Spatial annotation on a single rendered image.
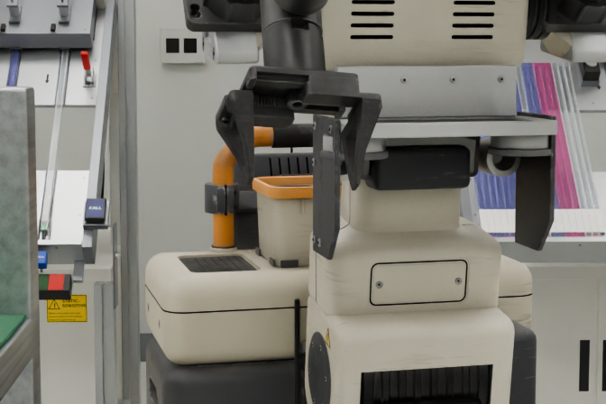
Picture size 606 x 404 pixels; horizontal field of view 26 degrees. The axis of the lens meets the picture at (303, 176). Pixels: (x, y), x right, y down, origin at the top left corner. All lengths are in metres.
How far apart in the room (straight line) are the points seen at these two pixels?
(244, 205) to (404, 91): 0.56
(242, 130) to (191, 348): 0.69
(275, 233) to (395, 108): 0.40
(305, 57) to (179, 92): 3.39
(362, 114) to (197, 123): 3.41
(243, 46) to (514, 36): 0.33
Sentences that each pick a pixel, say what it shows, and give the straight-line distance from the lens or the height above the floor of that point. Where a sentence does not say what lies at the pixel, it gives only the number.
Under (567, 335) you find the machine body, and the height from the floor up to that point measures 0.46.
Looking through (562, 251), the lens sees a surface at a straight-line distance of 2.72.
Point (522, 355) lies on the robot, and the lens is 1.76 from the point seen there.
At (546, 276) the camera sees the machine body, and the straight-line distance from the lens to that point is 3.04.
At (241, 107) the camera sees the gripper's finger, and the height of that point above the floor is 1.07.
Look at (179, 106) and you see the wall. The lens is 4.58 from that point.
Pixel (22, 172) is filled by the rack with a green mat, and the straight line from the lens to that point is 0.88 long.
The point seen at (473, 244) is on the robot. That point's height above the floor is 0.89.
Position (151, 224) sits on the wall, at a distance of 4.63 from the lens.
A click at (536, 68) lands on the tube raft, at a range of 3.02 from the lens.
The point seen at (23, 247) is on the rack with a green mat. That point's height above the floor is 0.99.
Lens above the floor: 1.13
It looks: 6 degrees down
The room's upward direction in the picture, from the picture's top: straight up
